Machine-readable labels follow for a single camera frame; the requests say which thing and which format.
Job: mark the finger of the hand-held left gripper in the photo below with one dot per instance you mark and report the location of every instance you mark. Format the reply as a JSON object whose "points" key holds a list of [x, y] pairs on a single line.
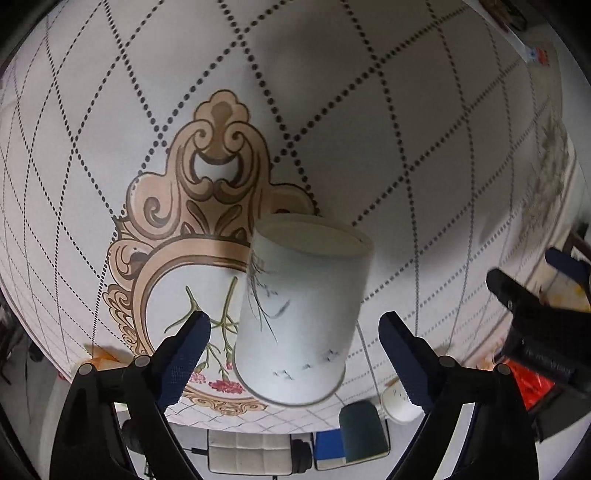
{"points": [[570, 267], [512, 288]]}

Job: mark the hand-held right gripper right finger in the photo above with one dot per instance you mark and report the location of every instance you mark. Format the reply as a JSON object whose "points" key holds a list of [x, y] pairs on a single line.
{"points": [[406, 362]]}

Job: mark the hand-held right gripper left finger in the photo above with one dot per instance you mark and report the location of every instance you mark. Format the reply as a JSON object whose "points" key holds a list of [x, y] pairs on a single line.
{"points": [[184, 360]]}

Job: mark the white paper cup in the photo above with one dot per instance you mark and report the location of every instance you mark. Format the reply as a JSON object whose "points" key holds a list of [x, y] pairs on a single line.
{"points": [[300, 323]]}

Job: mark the small white cup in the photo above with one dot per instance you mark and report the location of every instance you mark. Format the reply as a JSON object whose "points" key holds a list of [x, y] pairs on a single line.
{"points": [[400, 404]]}

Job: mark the red packet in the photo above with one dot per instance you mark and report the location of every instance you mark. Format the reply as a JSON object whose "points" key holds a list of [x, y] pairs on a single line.
{"points": [[531, 385]]}

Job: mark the dark green cylinder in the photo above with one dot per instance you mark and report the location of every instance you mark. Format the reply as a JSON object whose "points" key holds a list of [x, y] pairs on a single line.
{"points": [[362, 431]]}

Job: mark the white cushioned stool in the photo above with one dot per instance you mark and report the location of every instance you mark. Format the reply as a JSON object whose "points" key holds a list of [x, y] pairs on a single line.
{"points": [[251, 452]]}

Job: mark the blue box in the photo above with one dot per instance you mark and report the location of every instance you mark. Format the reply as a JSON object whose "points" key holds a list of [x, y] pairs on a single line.
{"points": [[328, 450]]}

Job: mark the black round object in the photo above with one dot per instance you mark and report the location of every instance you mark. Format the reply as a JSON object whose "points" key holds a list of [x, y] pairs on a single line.
{"points": [[301, 454]]}

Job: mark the white printed paper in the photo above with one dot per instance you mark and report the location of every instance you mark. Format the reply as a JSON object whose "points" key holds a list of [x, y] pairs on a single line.
{"points": [[535, 54]]}

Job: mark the printed dotted tablecloth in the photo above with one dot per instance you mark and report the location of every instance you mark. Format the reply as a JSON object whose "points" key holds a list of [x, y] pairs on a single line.
{"points": [[323, 115]]}

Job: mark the dark object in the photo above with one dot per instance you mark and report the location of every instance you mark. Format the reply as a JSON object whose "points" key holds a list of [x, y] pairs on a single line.
{"points": [[508, 14]]}

